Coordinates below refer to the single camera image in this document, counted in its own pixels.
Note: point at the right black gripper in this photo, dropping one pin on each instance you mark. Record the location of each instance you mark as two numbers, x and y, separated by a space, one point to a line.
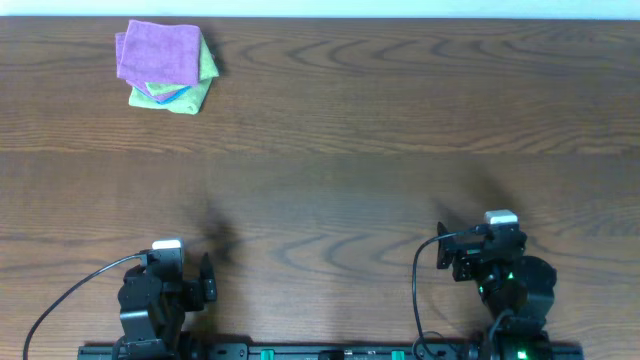
467 257

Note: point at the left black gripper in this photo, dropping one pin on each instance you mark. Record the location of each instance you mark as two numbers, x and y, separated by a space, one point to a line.
201 288

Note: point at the purple microfiber cloth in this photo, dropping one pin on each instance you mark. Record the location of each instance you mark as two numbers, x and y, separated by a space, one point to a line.
160 53

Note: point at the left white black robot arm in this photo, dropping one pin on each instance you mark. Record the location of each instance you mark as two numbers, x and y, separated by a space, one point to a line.
154 300

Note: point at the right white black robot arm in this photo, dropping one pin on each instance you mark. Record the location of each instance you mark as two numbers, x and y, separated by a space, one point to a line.
517 289

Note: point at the bottom green folded cloth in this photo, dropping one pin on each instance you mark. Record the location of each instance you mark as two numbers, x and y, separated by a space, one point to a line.
188 102

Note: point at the green folded cloth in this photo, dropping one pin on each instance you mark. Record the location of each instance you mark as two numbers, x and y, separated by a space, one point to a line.
207 70
188 102

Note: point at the blue folded cloth in stack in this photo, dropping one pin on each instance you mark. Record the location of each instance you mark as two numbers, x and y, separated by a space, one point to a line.
164 98

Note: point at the top green folded cloth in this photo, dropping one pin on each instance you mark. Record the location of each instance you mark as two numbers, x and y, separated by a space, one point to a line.
207 70

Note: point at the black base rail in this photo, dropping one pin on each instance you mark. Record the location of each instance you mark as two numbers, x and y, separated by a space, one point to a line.
240 351

